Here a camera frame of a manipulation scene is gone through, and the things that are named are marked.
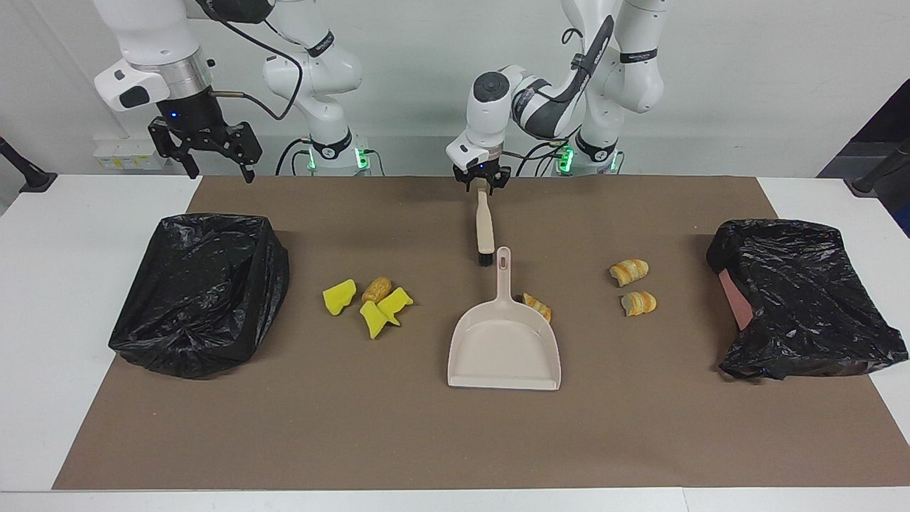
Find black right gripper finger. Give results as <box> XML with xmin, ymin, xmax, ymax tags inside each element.
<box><xmin>148</xmin><ymin>117</ymin><xmax>200</xmax><ymax>178</ymax></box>
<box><xmin>226</xmin><ymin>122</ymin><xmax>263</xmax><ymax>184</ymax></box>

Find beige hand brush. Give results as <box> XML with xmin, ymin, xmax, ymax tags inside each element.
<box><xmin>475</xmin><ymin>178</ymin><xmax>496</xmax><ymax>267</ymax></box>

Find yellow sponge piece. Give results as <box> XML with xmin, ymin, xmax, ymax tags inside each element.
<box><xmin>323</xmin><ymin>279</ymin><xmax>357</xmax><ymax>316</ymax></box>
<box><xmin>377</xmin><ymin>287</ymin><xmax>414</xmax><ymax>319</ymax></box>
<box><xmin>360</xmin><ymin>300</ymin><xmax>400</xmax><ymax>340</ymax></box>

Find beige plastic dustpan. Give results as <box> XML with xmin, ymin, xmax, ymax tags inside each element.
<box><xmin>447</xmin><ymin>247</ymin><xmax>562</xmax><ymax>391</ymax></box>

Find black bag lined bin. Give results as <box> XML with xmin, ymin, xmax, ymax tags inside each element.
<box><xmin>108</xmin><ymin>213</ymin><xmax>290</xmax><ymax>379</ymax></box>

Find pink bin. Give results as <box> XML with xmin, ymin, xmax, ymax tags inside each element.
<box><xmin>718</xmin><ymin>269</ymin><xmax>754</xmax><ymax>331</ymax></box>

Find black bag over pink bin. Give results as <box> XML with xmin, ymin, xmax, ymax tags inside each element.
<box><xmin>706</xmin><ymin>219</ymin><xmax>909</xmax><ymax>381</ymax></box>

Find brown table mat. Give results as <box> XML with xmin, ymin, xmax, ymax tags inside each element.
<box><xmin>53</xmin><ymin>176</ymin><xmax>910</xmax><ymax>490</ymax></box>

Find dark cabinet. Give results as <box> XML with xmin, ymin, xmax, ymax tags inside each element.
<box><xmin>818</xmin><ymin>78</ymin><xmax>910</xmax><ymax>235</ymax></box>

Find black left base cable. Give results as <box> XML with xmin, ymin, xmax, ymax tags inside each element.
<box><xmin>515</xmin><ymin>139</ymin><xmax>626</xmax><ymax>177</ymax></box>

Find black base cable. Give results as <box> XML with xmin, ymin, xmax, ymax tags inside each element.
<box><xmin>515</xmin><ymin>139</ymin><xmax>626</xmax><ymax>177</ymax></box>
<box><xmin>275</xmin><ymin>137</ymin><xmax>385</xmax><ymax>177</ymax></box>

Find black right base cable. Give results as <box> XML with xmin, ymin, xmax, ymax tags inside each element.
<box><xmin>275</xmin><ymin>137</ymin><xmax>385</xmax><ymax>177</ymax></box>

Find white wall socket box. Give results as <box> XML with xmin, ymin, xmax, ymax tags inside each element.
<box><xmin>94</xmin><ymin>137</ymin><xmax>171</xmax><ymax>171</ymax></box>

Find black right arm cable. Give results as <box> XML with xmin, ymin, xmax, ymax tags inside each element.
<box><xmin>196</xmin><ymin>0</ymin><xmax>305</xmax><ymax>122</ymax></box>

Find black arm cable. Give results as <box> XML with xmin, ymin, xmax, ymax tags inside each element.
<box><xmin>560</xmin><ymin>14</ymin><xmax>616</xmax><ymax>102</ymax></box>
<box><xmin>196</xmin><ymin>0</ymin><xmax>305</xmax><ymax>122</ymax></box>

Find black camera stand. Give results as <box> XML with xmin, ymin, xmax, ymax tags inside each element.
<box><xmin>845</xmin><ymin>139</ymin><xmax>910</xmax><ymax>196</ymax></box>
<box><xmin>0</xmin><ymin>137</ymin><xmax>58</xmax><ymax>193</ymax></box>

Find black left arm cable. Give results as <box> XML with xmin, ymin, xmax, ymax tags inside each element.
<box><xmin>560</xmin><ymin>14</ymin><xmax>616</xmax><ymax>102</ymax></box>

